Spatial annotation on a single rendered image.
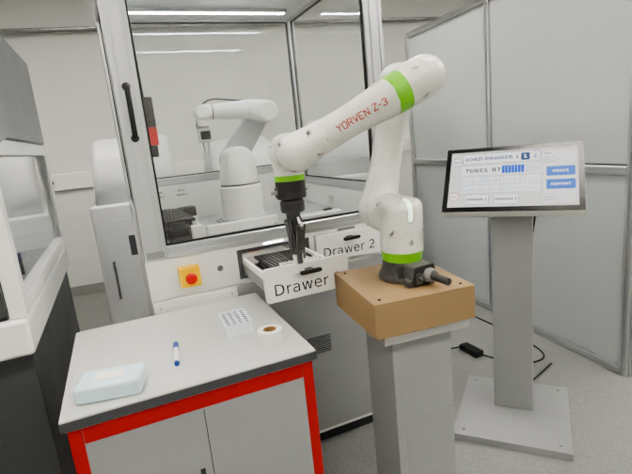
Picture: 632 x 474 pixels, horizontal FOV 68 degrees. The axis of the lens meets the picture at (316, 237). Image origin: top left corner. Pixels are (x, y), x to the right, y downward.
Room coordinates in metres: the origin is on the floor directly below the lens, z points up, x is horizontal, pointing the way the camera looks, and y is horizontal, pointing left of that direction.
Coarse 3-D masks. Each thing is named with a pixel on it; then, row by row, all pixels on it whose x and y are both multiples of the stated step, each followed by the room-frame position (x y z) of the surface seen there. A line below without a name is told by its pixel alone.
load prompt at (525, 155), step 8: (496, 152) 1.96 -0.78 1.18; (504, 152) 1.95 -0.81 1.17; (512, 152) 1.93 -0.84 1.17; (520, 152) 1.92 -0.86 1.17; (528, 152) 1.90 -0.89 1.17; (536, 152) 1.89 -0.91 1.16; (464, 160) 2.00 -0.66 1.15; (472, 160) 1.99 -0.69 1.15; (480, 160) 1.97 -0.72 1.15; (488, 160) 1.95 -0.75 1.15; (496, 160) 1.94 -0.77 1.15; (504, 160) 1.92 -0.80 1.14; (512, 160) 1.91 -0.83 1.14; (520, 160) 1.89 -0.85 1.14; (528, 160) 1.88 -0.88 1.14; (536, 160) 1.87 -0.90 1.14
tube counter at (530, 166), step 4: (516, 164) 1.89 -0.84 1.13; (520, 164) 1.88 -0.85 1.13; (524, 164) 1.88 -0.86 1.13; (528, 164) 1.87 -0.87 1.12; (532, 164) 1.86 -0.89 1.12; (536, 164) 1.85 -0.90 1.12; (540, 164) 1.85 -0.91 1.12; (492, 168) 1.92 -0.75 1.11; (496, 168) 1.91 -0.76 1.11; (500, 168) 1.91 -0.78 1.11; (504, 168) 1.90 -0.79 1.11; (508, 168) 1.89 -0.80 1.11; (512, 168) 1.89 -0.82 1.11; (516, 168) 1.88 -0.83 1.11; (520, 168) 1.87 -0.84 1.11; (524, 168) 1.86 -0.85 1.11; (528, 168) 1.86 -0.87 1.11; (532, 168) 1.85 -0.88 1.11; (536, 168) 1.84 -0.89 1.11; (540, 168) 1.84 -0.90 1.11; (492, 172) 1.91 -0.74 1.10; (496, 172) 1.90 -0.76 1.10; (500, 172) 1.90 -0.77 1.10; (504, 172) 1.89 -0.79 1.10; (508, 172) 1.88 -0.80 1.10; (512, 172) 1.87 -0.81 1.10; (516, 172) 1.87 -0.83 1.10; (520, 172) 1.86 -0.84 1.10; (524, 172) 1.85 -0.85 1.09
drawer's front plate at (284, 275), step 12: (288, 264) 1.43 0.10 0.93; (312, 264) 1.45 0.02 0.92; (324, 264) 1.47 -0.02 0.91; (336, 264) 1.48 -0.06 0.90; (264, 276) 1.39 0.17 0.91; (276, 276) 1.41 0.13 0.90; (288, 276) 1.42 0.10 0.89; (300, 276) 1.43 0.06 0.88; (312, 276) 1.45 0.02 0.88; (264, 288) 1.40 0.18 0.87; (276, 288) 1.40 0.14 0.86; (300, 288) 1.43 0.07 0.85; (312, 288) 1.45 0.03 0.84; (324, 288) 1.46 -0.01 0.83; (276, 300) 1.40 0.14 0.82
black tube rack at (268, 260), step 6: (276, 252) 1.73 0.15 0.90; (282, 252) 1.72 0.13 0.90; (288, 252) 1.72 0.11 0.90; (306, 252) 1.68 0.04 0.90; (258, 258) 1.67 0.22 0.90; (264, 258) 1.66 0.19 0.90; (270, 258) 1.65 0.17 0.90; (276, 258) 1.64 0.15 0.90; (282, 258) 1.63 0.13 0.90; (288, 258) 1.63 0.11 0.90; (258, 264) 1.69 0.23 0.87; (264, 264) 1.58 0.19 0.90; (270, 264) 1.56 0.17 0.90; (276, 264) 1.56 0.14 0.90
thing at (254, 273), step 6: (270, 252) 1.77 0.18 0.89; (312, 252) 1.70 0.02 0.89; (246, 258) 1.73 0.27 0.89; (252, 258) 1.74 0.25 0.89; (246, 264) 1.66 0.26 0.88; (252, 264) 1.61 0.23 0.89; (246, 270) 1.66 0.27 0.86; (252, 270) 1.59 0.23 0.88; (258, 270) 1.53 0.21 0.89; (252, 276) 1.60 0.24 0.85; (258, 276) 1.52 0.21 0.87; (258, 282) 1.53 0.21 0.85
